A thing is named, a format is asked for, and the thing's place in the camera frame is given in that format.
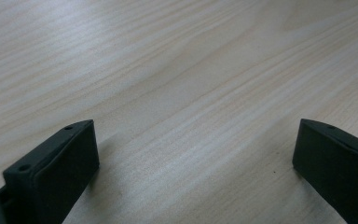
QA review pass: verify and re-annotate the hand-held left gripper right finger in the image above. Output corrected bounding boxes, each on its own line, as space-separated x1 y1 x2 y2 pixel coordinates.
292 118 358 224

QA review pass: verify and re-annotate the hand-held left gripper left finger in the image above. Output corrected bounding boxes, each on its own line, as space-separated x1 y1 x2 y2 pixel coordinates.
2 119 101 224

